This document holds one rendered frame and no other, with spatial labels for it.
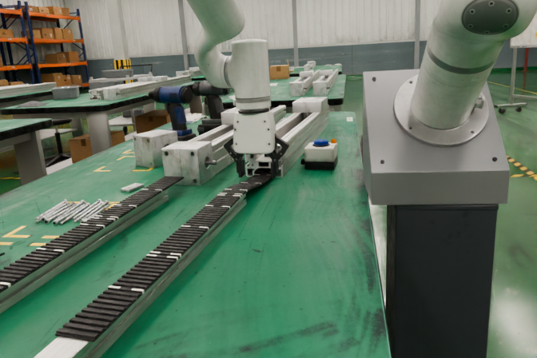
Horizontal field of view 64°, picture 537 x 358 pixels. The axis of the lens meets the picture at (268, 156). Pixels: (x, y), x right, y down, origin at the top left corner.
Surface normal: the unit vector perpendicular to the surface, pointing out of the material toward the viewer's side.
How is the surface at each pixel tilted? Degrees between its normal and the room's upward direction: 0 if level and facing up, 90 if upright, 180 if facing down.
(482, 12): 125
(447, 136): 47
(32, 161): 90
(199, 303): 0
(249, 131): 90
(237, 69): 89
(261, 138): 88
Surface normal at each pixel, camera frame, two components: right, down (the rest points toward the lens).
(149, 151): -0.61, 0.22
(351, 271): -0.06, -0.97
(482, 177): -0.12, 0.24
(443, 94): -0.45, 0.80
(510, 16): -0.05, 0.79
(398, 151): -0.12, -0.49
